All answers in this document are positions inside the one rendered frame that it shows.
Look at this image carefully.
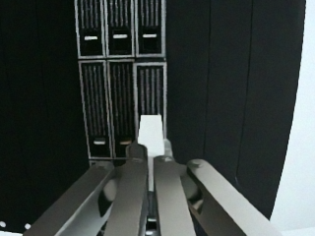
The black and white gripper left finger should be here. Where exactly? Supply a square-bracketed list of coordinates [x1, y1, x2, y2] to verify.
[22, 116, 152, 236]

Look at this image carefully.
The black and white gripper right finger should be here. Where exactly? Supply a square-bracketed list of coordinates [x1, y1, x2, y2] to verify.
[151, 115, 283, 236]

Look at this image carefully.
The black server rack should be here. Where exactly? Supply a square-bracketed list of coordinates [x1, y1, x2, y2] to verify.
[0, 0, 306, 234]

